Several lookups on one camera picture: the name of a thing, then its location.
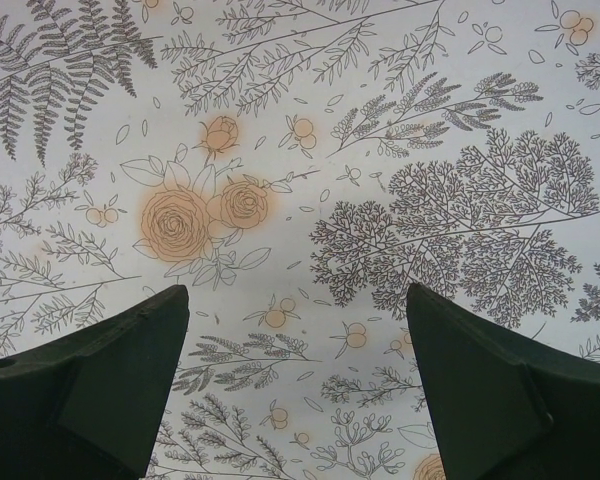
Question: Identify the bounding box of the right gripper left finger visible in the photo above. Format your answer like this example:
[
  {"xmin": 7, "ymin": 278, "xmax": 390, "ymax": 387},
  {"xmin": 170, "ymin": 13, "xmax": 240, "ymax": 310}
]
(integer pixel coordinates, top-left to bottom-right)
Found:
[{"xmin": 0, "ymin": 285, "xmax": 189, "ymax": 479}]

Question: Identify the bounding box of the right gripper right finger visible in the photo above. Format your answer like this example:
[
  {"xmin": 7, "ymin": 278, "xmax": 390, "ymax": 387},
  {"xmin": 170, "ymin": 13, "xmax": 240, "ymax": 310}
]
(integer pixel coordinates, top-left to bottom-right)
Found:
[{"xmin": 407, "ymin": 284, "xmax": 600, "ymax": 479}]

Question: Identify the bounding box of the floral table mat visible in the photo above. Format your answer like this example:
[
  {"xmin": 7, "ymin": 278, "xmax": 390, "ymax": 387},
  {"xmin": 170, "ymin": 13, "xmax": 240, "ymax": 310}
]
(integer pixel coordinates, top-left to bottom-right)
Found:
[{"xmin": 0, "ymin": 1, "xmax": 600, "ymax": 479}]

